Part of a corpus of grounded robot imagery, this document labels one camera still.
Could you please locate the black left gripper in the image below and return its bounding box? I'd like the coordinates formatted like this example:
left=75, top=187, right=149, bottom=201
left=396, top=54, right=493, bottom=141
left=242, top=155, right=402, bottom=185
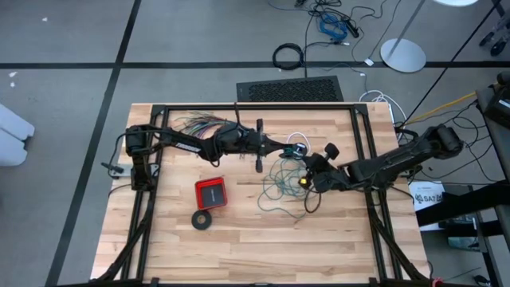
left=249, top=118, right=296, bottom=160

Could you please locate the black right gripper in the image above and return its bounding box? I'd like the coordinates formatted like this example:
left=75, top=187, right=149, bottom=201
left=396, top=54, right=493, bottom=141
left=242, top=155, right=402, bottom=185
left=294, top=142, right=342, bottom=179

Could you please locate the green cord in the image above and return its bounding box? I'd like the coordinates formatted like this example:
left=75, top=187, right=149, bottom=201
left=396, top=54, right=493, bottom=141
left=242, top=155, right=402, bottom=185
left=257, top=149, right=320, bottom=219

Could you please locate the red and black box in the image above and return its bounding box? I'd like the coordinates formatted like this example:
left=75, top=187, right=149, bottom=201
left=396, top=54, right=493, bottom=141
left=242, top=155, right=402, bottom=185
left=194, top=176, right=229, bottom=211

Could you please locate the black tape roll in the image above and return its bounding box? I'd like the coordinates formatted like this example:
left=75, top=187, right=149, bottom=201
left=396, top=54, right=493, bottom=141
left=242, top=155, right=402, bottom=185
left=190, top=209, right=214, bottom=231

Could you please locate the white paper sign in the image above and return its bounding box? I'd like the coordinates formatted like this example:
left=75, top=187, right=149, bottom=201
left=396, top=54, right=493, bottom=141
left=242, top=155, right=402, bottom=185
left=408, top=181, right=446, bottom=232

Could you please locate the black power strip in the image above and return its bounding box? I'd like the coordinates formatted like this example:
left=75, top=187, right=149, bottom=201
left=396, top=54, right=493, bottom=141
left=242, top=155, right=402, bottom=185
left=344, top=19, right=361, bottom=40

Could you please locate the grey round-base stand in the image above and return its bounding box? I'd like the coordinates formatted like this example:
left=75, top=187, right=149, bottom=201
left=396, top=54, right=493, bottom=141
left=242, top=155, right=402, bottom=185
left=379, top=0, right=427, bottom=74

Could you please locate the yellow floor strip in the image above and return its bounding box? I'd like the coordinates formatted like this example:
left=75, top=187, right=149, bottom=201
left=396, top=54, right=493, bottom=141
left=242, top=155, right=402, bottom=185
left=406, top=92, right=477, bottom=124

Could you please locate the black beam structure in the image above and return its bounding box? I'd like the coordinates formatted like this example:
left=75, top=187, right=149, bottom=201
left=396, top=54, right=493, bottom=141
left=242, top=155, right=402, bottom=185
left=414, top=181, right=510, bottom=287

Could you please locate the black thin pole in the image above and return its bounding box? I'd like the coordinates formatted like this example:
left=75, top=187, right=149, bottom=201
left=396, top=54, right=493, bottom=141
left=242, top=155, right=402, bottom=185
left=398, top=2, right=499, bottom=128

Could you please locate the black equipment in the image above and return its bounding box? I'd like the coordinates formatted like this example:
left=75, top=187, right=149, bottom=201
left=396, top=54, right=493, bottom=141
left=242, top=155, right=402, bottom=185
left=476, top=70, right=510, bottom=132

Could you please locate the black wheeled base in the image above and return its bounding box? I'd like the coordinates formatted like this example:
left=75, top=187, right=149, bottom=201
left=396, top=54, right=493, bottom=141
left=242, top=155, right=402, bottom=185
left=480, top=22, right=510, bottom=57

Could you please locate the white foam block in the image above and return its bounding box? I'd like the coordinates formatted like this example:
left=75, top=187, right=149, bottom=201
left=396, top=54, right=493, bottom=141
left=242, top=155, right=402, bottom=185
left=0, top=103, right=36, bottom=167

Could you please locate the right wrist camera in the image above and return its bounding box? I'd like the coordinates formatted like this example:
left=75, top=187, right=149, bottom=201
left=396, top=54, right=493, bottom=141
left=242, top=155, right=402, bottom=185
left=297, top=175, right=316, bottom=191

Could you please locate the multicoloured wire bundle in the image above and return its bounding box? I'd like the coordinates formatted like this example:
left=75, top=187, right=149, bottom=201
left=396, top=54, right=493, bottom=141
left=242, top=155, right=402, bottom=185
left=173, top=110, right=240, bottom=140

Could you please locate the black coiled cable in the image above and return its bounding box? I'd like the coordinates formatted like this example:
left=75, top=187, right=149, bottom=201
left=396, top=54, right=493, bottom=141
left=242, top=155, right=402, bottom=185
left=272, top=42, right=306, bottom=72

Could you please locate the white floor cable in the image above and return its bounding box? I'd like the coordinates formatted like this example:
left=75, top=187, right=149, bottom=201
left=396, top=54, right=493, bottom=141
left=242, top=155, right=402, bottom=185
left=358, top=89, right=408, bottom=124

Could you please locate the black floor cable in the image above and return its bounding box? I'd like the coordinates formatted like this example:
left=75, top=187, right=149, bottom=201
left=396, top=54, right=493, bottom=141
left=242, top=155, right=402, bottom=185
left=294, top=0, right=394, bottom=79

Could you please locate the blue floor cable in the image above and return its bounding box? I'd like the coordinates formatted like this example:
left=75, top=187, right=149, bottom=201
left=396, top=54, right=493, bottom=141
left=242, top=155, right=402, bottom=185
left=317, top=14, right=350, bottom=41

